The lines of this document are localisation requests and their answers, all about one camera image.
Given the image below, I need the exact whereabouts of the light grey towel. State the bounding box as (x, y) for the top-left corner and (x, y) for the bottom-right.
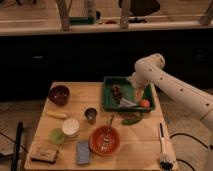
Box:
(119, 98), (137, 107)

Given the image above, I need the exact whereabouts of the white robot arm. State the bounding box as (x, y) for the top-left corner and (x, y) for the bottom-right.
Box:
(126, 53), (213, 132)

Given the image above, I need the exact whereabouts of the green plastic tray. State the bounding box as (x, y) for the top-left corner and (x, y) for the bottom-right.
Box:
(102, 76), (155, 113)

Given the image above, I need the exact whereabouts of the orange tomato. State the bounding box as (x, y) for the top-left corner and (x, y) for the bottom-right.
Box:
(140, 99), (150, 108)

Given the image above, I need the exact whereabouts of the green chili pepper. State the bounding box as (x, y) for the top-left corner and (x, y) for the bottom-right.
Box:
(122, 116), (142, 126)

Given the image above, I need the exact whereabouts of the small metal cup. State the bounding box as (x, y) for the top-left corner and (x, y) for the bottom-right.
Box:
(85, 108), (97, 124)

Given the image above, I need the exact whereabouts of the orange bowl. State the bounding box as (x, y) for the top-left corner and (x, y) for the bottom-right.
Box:
(89, 126), (120, 156)

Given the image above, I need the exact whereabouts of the metal fork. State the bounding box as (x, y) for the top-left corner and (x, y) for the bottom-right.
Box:
(101, 115), (114, 152)

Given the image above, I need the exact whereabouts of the dark brown bowl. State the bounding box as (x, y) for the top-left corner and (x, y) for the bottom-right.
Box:
(48, 85), (70, 106)

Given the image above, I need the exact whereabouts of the white cup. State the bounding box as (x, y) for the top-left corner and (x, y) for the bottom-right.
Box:
(62, 118), (80, 137)

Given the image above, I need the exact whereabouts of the yellow banana piece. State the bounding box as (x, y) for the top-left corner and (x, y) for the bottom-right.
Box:
(46, 111), (68, 119)

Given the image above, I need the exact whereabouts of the blue grey sponge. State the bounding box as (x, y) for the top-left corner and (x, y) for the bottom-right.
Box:
(76, 141), (90, 165)

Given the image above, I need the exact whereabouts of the green plastic cup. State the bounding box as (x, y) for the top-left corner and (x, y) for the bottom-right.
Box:
(49, 128), (65, 145)

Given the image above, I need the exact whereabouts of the green box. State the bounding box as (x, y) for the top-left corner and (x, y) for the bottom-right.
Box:
(69, 17), (94, 25)

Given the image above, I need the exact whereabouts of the wooden table leg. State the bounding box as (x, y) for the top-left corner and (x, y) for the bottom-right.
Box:
(120, 0), (131, 29)

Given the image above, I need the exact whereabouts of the brown wooden block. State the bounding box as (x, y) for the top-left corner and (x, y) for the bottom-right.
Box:
(30, 147), (59, 164)

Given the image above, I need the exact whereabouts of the black cable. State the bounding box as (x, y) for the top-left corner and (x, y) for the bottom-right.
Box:
(169, 132), (213, 150)

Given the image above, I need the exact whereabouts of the white handled dish brush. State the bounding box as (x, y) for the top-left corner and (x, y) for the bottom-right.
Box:
(158, 124), (173, 171)

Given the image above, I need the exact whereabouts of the black stand post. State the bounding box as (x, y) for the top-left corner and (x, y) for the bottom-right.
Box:
(11, 122), (24, 171)

